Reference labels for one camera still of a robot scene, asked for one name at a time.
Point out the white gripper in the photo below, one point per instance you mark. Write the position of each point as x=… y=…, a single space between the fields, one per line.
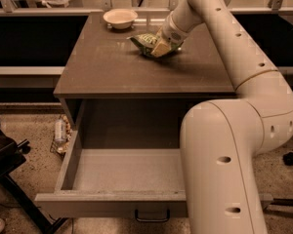
x=170 y=33

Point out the green jalapeno chip bag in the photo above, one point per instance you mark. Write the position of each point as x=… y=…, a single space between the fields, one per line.
x=146 y=42

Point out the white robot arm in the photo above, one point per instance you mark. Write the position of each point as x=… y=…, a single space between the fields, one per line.
x=219 y=138

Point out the grey cabinet with glossy top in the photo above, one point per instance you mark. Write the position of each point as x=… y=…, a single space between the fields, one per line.
x=106 y=64

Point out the open grey top drawer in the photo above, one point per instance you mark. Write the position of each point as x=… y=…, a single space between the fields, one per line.
x=125 y=155

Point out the white bowl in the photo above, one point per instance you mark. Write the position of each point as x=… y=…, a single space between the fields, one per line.
x=120 y=18

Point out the clear plastic bottle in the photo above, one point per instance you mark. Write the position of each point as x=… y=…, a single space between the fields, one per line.
x=60 y=131

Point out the black caster wheel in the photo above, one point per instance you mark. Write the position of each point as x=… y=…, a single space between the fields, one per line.
x=288 y=159

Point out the black office chair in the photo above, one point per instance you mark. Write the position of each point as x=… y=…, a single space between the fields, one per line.
x=11 y=157

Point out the black metal drawer handle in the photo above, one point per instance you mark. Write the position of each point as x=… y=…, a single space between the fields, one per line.
x=152 y=217

